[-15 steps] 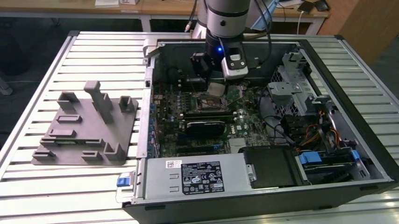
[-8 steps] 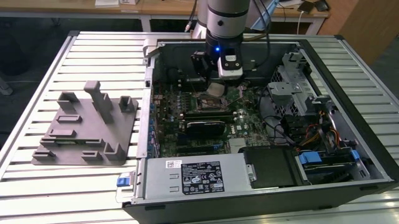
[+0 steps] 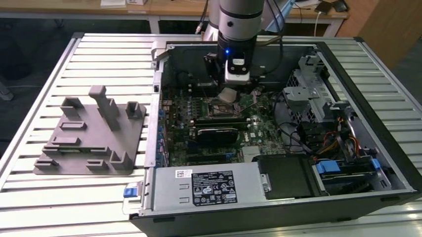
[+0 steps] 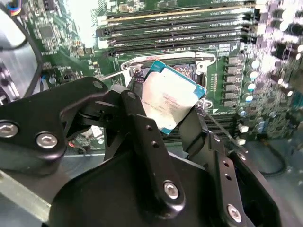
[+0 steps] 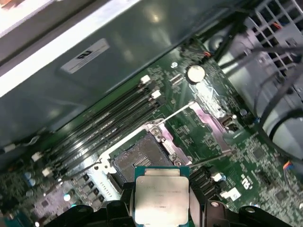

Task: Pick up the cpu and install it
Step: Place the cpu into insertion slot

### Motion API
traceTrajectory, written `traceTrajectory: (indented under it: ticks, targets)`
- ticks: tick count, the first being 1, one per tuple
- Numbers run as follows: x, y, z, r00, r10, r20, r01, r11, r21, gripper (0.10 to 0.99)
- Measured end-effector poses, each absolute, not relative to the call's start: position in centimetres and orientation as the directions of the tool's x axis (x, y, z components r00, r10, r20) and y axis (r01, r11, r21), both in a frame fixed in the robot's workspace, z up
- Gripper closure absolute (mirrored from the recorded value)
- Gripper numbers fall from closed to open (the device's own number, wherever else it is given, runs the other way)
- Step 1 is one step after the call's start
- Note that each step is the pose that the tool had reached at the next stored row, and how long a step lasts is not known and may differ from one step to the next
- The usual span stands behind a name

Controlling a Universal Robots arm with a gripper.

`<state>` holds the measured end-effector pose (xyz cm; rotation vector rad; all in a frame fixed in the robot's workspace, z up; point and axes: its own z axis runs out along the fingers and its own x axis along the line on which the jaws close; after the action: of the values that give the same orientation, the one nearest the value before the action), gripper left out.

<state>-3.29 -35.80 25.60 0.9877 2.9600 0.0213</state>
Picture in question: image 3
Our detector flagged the metal socket cover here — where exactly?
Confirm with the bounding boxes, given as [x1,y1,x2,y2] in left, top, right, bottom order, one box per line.
[237,88,261,107]

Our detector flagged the black graphics card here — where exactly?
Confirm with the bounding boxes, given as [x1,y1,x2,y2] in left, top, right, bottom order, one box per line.
[196,127,239,149]

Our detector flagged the green motherboard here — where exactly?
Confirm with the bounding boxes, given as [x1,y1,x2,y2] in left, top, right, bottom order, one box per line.
[159,83,287,166]

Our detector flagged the silver chipset heat sink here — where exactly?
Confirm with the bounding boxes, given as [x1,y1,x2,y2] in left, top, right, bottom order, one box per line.
[242,147,262,162]

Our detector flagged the grey parts rack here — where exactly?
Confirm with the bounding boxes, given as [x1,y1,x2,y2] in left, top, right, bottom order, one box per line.
[32,85,150,177]

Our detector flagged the silver power supply unit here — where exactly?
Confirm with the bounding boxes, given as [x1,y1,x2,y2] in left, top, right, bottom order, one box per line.
[140,166,267,215]

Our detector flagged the black RAM slot bank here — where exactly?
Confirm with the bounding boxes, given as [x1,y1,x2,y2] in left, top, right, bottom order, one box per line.
[194,118,249,129]
[190,82,243,97]

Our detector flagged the silver CPU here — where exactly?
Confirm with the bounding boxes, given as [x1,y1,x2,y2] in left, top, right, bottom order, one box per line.
[219,87,238,103]

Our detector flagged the wooden desk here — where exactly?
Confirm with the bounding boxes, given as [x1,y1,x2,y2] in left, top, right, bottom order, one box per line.
[0,0,350,38]

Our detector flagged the grey chair leg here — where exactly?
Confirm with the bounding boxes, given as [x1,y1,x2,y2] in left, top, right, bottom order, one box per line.
[0,82,14,101]

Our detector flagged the blue disk carrier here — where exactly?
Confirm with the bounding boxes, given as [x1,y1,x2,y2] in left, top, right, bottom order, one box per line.
[315,159,342,177]

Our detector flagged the black power adapter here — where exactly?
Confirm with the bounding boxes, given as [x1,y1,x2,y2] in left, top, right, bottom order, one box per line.
[315,1,334,13]

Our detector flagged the coloured wire bundle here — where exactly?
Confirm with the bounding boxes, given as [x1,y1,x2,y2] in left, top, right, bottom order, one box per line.
[313,130,361,160]

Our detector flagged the CPU socket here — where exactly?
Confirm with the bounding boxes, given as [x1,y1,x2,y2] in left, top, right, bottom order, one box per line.
[206,98,237,118]

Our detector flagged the black open PC case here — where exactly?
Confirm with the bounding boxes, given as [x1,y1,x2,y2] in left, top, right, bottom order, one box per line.
[122,40,422,237]

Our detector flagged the white cable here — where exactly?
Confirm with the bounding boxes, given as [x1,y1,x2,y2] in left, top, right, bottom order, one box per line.
[313,11,322,37]

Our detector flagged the black cable brass connector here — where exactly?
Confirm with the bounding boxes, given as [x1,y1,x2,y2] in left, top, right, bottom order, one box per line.
[259,0,287,79]

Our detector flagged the wooden cabinet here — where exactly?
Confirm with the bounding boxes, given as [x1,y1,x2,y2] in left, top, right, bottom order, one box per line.
[335,0,422,67]

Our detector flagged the silver metal drive cage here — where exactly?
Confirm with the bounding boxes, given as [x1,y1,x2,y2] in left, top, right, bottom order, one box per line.
[282,55,337,124]

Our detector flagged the black expansion slot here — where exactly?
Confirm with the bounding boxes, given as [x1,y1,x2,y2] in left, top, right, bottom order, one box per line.
[190,153,229,165]

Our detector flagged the black cable silver plug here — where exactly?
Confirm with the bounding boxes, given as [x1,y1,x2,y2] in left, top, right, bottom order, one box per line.
[195,0,211,35]

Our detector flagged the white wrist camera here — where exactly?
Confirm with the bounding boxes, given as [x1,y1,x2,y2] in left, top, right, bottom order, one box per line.
[223,58,251,84]

